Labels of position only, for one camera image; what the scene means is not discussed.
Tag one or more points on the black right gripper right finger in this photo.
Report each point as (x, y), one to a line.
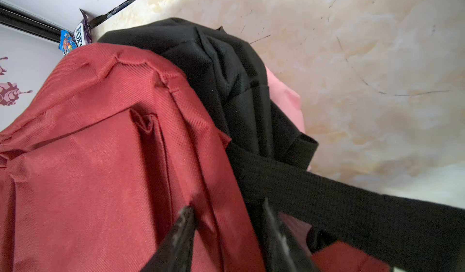
(282, 251)

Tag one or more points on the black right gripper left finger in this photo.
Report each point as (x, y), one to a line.
(176, 250)

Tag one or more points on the pink backpack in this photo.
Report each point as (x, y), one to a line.
(288, 101)

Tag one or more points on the red backpack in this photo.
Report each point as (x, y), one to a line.
(97, 168)

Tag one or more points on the purple candy bag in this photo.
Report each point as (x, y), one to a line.
(81, 36)

